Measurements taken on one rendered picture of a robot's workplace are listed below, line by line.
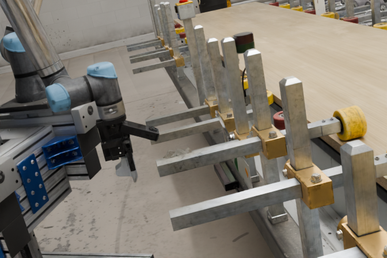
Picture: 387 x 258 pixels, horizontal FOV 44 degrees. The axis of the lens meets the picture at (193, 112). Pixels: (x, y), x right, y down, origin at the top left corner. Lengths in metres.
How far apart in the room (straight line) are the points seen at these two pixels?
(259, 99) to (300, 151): 0.25
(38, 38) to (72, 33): 7.89
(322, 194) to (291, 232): 0.36
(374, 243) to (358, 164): 0.12
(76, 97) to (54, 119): 0.45
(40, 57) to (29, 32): 0.07
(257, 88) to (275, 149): 0.15
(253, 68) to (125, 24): 8.18
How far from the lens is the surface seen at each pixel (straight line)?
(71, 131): 1.71
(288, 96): 0.92
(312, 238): 1.07
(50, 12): 9.25
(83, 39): 9.28
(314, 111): 1.48
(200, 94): 2.20
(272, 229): 1.30
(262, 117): 1.19
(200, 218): 0.93
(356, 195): 0.75
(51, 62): 1.40
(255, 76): 1.16
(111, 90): 1.31
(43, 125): 1.77
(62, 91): 1.29
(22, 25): 1.38
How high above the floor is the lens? 1.42
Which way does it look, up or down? 18 degrees down
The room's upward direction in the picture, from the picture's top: 12 degrees counter-clockwise
